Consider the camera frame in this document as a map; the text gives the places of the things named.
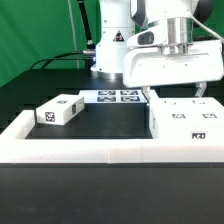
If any white marker base plate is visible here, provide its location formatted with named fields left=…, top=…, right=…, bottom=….
left=79, top=89, right=148, bottom=104

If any black ribbed cable hose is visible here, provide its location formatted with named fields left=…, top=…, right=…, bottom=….
left=77, top=0, right=96, bottom=56

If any white cabinet door panel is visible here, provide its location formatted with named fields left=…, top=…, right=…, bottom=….
left=188, top=98, right=224, bottom=119

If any white U-shaped boundary frame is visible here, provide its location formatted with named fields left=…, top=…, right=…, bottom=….
left=0, top=102, right=224, bottom=164

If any small white box part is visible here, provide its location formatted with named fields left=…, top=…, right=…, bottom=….
left=36, top=94, right=85, bottom=125

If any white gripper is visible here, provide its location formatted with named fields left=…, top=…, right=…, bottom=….
left=123, top=29, right=224, bottom=105

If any black cable on table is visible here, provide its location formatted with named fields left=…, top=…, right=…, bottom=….
left=29, top=51, right=97, bottom=71

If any large white cabinet body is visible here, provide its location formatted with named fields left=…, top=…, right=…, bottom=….
left=149, top=98, right=224, bottom=140

